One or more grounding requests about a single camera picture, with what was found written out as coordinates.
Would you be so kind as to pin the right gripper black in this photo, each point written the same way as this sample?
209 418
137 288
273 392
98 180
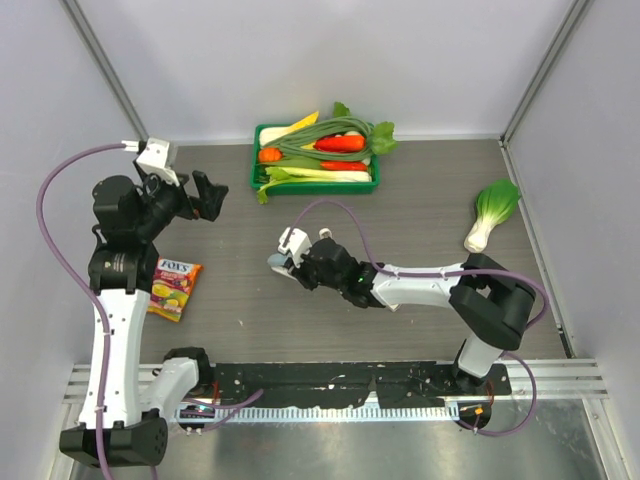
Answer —
299 273

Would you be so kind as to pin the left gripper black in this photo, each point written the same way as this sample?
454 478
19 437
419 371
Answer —
210 194

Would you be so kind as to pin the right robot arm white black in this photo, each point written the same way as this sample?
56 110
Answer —
495 304

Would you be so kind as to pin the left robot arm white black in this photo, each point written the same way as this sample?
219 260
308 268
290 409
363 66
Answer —
122 425

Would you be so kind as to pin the fake leek white green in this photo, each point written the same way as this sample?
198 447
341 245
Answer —
282 175

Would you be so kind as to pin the fake orange carrot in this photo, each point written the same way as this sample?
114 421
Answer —
269 155

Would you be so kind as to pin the green plastic tray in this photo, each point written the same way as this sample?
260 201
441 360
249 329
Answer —
257 177

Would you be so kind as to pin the colourful candy bag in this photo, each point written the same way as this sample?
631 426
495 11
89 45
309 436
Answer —
172 287

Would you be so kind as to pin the fake small red chili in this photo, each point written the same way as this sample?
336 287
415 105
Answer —
344 166

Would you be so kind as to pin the fake yellow corn leaf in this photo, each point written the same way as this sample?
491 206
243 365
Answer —
303 123

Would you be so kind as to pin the fake red pepper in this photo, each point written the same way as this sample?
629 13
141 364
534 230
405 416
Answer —
341 144

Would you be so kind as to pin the fake green long beans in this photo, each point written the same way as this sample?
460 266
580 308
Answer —
292 143

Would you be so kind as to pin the fake green lettuce leaf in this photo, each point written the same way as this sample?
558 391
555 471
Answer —
380 137

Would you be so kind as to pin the fake bok choy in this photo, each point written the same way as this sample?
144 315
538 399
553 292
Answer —
494 205

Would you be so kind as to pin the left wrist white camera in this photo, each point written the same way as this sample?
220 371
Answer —
157 157

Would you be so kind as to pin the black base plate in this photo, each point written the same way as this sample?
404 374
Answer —
349 384

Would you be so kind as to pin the slotted cable duct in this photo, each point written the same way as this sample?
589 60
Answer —
370 412

